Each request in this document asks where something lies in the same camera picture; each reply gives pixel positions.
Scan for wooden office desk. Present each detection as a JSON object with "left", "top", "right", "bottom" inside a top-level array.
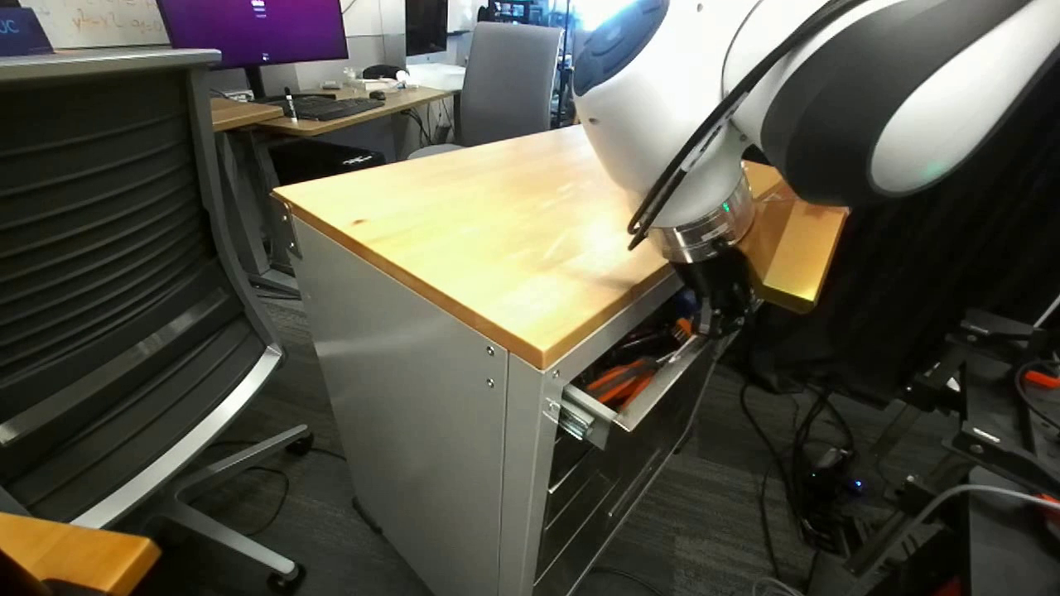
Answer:
[{"left": 209, "top": 83, "right": 463, "bottom": 144}]

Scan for wooden armrest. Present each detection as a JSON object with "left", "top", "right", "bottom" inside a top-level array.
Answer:
[{"left": 0, "top": 511, "right": 165, "bottom": 596}]

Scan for black floor cables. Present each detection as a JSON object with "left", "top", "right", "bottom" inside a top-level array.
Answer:
[{"left": 734, "top": 366, "right": 886, "bottom": 584}]

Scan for yellow wooden board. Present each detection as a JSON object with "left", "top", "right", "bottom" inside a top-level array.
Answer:
[{"left": 734, "top": 162, "right": 852, "bottom": 319}]

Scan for black keyboard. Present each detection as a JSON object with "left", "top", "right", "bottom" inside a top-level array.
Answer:
[{"left": 283, "top": 92, "right": 386, "bottom": 123}]

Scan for monitor with purple screen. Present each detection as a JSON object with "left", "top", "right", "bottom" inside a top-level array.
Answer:
[{"left": 156, "top": 0, "right": 351, "bottom": 73}]

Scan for black equipment stand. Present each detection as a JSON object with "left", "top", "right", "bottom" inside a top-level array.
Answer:
[{"left": 872, "top": 296, "right": 1060, "bottom": 596}]

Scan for grey cabinet with wooden top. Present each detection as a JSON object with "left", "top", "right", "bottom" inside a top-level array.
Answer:
[{"left": 272, "top": 123, "right": 790, "bottom": 596}]

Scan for grey upholstered chair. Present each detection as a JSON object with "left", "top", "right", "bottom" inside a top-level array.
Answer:
[{"left": 407, "top": 15, "right": 566, "bottom": 162}]

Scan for dark computer monitor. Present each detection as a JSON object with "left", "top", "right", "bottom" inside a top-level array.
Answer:
[{"left": 402, "top": 0, "right": 455, "bottom": 59}]

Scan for purple laptop screen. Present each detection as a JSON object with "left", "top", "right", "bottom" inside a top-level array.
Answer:
[{"left": 0, "top": 4, "right": 57, "bottom": 59}]

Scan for grey metal tool drawer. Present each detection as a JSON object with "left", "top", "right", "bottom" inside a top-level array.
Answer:
[{"left": 543, "top": 313, "right": 723, "bottom": 452}]

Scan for orange handled pliers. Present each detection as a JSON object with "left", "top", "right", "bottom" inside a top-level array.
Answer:
[{"left": 583, "top": 350, "right": 669, "bottom": 411}]

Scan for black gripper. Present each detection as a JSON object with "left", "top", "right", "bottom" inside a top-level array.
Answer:
[{"left": 673, "top": 240, "right": 768, "bottom": 342}]

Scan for grey cable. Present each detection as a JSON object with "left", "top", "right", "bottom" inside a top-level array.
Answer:
[{"left": 858, "top": 478, "right": 1060, "bottom": 589}]

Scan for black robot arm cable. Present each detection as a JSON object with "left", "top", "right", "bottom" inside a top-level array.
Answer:
[{"left": 622, "top": 0, "right": 868, "bottom": 254}]

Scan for black mesh office chair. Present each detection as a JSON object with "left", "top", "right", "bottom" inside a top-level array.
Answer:
[{"left": 0, "top": 46, "right": 317, "bottom": 596}]

